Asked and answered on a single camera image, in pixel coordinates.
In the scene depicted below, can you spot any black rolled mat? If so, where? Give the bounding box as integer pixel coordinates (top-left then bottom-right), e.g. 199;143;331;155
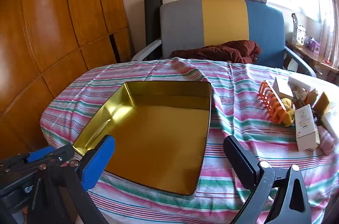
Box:
144;0;163;60

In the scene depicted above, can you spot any grey yellow blue armchair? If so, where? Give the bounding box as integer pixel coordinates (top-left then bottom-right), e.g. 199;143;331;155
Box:
131;0;317;77

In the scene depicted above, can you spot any white and orange packet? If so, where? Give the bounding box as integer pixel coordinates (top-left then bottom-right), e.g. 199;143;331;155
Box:
290;84;318;108

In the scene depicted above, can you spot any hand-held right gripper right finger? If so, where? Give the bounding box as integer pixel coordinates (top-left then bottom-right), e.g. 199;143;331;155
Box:
223;135;311;224

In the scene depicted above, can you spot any striped bed sheet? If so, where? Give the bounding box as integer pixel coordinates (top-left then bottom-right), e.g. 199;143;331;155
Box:
40;57;339;224

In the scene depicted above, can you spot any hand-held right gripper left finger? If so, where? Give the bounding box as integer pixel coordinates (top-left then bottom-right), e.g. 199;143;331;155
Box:
28;135;115;224

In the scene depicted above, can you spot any square white box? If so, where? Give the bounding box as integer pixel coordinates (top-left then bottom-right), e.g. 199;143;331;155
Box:
273;77;293;99

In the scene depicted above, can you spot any dark red cloth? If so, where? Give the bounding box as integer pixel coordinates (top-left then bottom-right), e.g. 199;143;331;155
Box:
169;40;262;64

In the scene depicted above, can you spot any wooden side table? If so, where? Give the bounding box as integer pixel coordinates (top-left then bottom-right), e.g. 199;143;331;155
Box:
285;40;339;73

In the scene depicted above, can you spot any tall white box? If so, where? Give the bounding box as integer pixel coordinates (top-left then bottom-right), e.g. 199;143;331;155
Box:
295;104;321;152

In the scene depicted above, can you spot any gold metal tin container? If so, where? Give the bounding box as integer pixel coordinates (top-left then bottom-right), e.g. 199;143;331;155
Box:
73;81;212;196

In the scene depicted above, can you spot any yellow sock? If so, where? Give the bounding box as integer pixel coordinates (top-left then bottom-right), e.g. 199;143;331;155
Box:
281;98;296;126

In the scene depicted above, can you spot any flat white box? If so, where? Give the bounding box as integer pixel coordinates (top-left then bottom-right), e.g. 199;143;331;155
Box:
322;111;339;142

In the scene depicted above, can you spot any white carton with open flap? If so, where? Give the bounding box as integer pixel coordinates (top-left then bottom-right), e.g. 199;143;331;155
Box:
291;14;306;46

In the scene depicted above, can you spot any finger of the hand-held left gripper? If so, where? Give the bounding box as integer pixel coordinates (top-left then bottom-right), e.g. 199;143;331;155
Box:
0;144;74;174

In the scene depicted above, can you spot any small purple box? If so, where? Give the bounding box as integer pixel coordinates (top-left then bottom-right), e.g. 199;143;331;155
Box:
304;37;322;52

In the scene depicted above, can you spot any white foam block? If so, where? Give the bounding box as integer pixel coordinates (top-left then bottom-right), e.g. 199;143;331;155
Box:
288;76;315;92

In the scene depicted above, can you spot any orange plastic rack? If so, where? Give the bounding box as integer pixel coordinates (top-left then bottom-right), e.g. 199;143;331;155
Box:
258;80;288;124

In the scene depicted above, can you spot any yellow sponge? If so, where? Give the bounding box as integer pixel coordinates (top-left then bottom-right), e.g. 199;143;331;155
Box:
313;92;333;115

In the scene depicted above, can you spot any wooden wardrobe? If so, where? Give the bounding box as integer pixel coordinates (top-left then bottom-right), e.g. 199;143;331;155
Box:
0;0;133;158

